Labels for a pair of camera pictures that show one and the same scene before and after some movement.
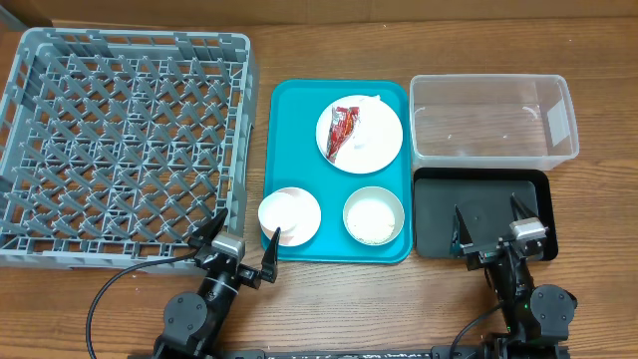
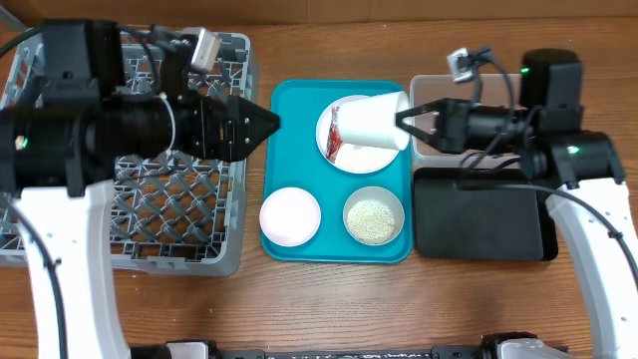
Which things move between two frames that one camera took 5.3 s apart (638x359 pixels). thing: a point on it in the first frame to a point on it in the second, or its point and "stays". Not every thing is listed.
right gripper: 481,253 to 449,128
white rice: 371,220 stays
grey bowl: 373,215 stays
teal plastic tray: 292,159 stays
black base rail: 361,353 stays
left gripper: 252,275 to 233,145
